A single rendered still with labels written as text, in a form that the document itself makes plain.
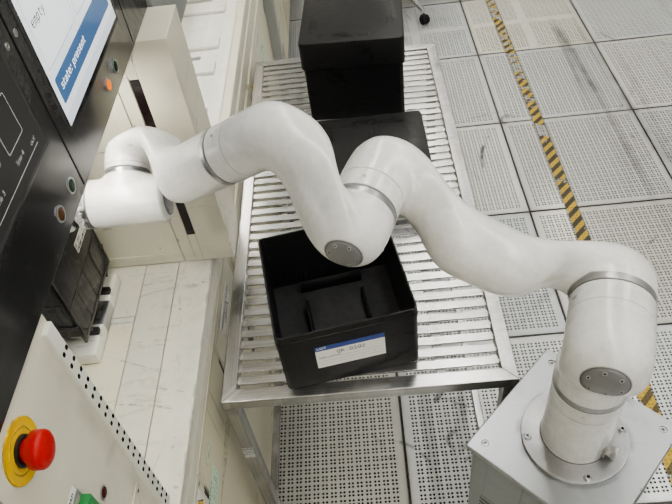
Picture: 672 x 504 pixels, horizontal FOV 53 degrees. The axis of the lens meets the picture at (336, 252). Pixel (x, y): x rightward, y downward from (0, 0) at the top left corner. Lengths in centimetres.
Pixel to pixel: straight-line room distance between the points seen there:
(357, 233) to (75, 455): 43
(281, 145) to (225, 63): 127
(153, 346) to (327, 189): 65
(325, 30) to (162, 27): 80
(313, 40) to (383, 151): 97
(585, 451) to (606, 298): 37
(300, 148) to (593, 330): 46
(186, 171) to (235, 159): 10
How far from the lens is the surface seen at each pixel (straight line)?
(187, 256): 152
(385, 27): 193
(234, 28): 235
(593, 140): 322
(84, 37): 100
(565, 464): 131
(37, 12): 89
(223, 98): 200
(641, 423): 140
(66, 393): 84
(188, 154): 102
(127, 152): 121
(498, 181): 295
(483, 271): 95
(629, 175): 306
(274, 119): 91
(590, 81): 359
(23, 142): 79
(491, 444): 132
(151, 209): 117
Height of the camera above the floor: 193
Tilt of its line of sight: 46 degrees down
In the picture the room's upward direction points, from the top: 9 degrees counter-clockwise
